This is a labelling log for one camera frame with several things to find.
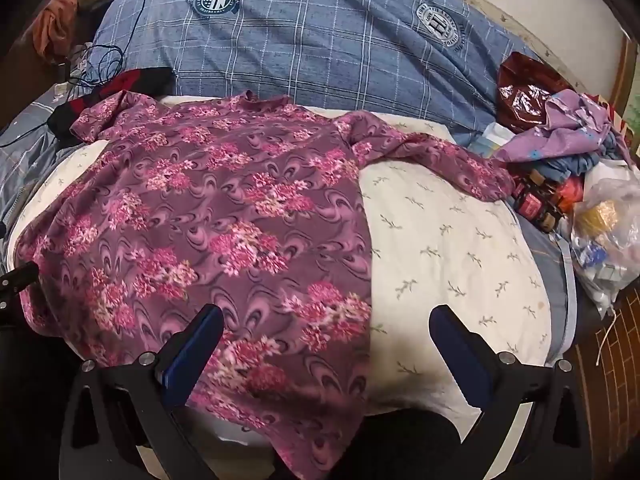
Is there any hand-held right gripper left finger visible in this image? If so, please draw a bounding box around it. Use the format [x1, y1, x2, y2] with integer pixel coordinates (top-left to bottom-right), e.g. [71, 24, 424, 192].
[59, 304, 225, 480]

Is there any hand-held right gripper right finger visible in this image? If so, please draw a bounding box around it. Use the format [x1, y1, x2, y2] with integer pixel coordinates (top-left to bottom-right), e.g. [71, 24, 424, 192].
[429, 304, 593, 480]

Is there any black cloth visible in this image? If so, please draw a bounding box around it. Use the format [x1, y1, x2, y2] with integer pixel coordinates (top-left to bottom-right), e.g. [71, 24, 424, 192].
[270, 407, 462, 480]

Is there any black cable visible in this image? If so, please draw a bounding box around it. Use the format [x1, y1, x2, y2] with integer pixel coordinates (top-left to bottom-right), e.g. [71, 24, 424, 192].
[0, 0, 168, 150]

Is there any blue cloth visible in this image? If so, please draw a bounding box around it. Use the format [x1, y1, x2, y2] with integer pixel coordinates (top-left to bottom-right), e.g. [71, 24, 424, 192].
[537, 135, 621, 181]

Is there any cream leaf-print blanket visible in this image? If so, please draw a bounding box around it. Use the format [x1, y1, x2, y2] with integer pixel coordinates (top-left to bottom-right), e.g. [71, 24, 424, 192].
[7, 95, 556, 461]

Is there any orange red packet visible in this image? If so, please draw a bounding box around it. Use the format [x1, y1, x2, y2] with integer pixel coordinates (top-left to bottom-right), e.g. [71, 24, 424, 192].
[555, 177, 586, 211]

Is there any red and black garment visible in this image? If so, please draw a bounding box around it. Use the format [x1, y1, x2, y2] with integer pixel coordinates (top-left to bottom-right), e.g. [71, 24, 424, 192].
[47, 66, 175, 143]

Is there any clear plastic bag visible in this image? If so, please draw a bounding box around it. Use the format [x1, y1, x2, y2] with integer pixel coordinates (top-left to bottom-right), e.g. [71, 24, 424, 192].
[570, 157, 640, 316]

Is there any purple printed cloth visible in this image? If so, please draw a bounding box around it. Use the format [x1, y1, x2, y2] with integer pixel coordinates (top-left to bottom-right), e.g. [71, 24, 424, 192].
[505, 89, 621, 163]

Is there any brown bottle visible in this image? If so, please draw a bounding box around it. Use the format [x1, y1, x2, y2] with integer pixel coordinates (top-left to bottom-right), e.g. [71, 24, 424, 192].
[537, 205, 562, 234]

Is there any purple floral shirt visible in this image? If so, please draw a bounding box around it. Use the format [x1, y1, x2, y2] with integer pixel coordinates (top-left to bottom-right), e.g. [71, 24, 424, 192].
[15, 89, 516, 480]

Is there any red plastic bag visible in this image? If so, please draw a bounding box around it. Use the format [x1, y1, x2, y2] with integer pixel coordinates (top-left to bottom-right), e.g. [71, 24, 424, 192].
[497, 52, 573, 133]

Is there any light blue packet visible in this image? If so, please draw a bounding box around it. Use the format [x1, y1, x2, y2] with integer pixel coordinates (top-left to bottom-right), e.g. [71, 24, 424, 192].
[470, 122, 516, 158]

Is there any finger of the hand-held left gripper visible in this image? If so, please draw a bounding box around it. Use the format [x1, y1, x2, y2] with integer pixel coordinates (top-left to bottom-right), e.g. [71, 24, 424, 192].
[0, 262, 40, 313]

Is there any blue plaid quilt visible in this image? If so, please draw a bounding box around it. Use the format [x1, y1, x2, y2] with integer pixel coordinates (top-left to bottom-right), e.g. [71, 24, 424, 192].
[92, 0, 546, 146]

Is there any orange cloth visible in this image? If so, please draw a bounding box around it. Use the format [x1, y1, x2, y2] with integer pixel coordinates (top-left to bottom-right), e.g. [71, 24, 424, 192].
[32, 0, 81, 63]

